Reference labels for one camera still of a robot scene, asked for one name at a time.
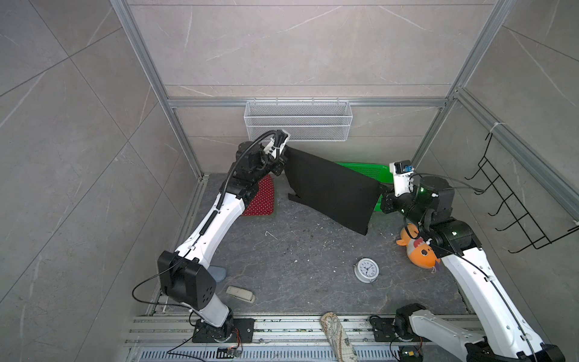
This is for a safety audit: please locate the red polka dot skirt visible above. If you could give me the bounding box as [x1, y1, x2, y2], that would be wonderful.
[243, 175, 275, 217]

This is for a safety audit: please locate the black skirt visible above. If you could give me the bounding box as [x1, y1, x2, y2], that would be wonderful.
[284, 148, 380, 235]

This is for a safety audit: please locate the green skirt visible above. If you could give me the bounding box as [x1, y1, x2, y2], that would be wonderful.
[252, 213, 276, 220]

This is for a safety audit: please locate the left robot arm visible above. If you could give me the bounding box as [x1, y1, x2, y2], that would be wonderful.
[155, 130, 290, 342]

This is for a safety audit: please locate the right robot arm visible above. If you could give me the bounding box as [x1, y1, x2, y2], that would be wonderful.
[381, 160, 565, 361]

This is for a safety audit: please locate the green plastic basket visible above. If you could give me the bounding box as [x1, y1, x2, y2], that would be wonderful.
[337, 163, 395, 214]

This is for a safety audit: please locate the orange plush toy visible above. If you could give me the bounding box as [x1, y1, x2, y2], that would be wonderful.
[396, 223, 440, 272]

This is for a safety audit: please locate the white alarm clock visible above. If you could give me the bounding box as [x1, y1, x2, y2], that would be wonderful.
[354, 258, 379, 284]

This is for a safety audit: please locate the light blue cup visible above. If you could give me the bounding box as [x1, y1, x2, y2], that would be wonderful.
[207, 265, 227, 283]

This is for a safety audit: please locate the beige remote control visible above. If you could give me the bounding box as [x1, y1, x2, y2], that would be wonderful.
[226, 286, 256, 304]

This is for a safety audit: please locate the patterned rolled cloth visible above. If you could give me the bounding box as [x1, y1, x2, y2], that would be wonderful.
[320, 312, 359, 362]

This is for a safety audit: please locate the black wall hook rack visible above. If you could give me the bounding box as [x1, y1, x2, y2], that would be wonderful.
[464, 133, 578, 254]

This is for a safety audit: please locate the white wire wall basket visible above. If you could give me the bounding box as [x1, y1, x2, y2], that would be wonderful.
[244, 100, 353, 142]

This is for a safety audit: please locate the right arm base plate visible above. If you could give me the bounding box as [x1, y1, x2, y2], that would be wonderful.
[369, 315, 428, 342]

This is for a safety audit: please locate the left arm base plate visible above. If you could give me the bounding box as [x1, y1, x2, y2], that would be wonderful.
[191, 318, 256, 344]

